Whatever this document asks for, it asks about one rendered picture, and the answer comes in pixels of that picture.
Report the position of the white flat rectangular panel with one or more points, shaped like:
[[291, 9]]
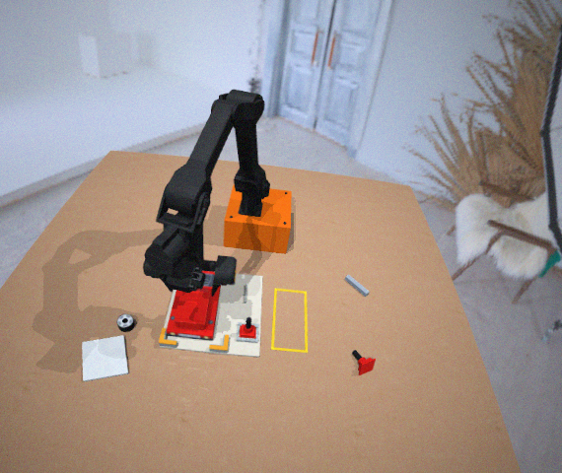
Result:
[[104, 358]]

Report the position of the black toy car tyre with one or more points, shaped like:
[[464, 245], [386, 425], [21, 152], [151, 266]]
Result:
[[125, 323]]

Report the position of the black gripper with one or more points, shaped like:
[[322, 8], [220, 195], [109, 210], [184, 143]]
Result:
[[224, 268]]

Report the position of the grey flat bar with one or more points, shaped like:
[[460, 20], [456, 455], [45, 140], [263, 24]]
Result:
[[356, 285]]

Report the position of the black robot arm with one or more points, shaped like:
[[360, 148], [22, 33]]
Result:
[[188, 191]]

